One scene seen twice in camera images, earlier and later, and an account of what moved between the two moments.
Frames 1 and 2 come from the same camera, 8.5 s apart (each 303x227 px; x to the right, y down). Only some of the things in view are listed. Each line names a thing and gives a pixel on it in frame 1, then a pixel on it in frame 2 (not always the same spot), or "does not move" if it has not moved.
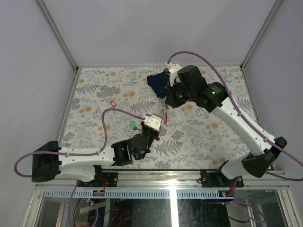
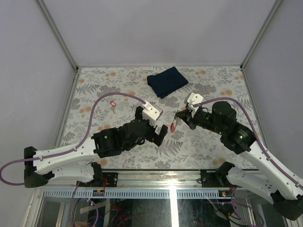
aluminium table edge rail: x=178 y=180 does not move
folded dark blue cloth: x=159 y=82 does not move
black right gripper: x=170 y=99 -> x=186 y=115
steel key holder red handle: x=165 y=118 -> x=172 y=128
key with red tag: x=112 y=103 does not move
